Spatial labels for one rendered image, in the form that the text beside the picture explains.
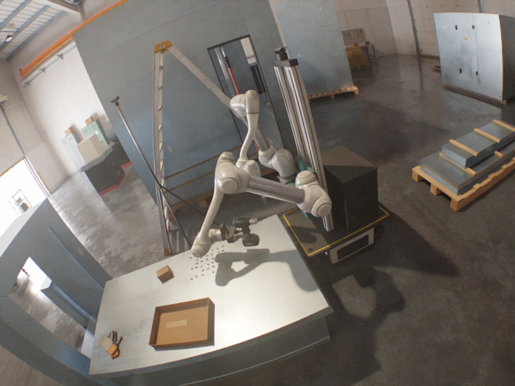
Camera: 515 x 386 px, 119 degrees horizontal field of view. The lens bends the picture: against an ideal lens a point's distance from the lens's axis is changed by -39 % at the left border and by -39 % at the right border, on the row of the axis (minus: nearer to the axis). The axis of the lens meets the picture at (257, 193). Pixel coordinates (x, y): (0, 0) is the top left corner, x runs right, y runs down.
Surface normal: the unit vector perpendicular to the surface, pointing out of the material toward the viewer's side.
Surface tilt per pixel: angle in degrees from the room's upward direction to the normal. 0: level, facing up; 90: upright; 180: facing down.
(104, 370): 0
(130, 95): 90
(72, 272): 90
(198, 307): 0
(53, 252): 90
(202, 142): 90
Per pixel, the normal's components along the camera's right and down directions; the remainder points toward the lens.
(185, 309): -0.30, -0.79
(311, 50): -0.14, 0.58
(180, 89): 0.19, 0.49
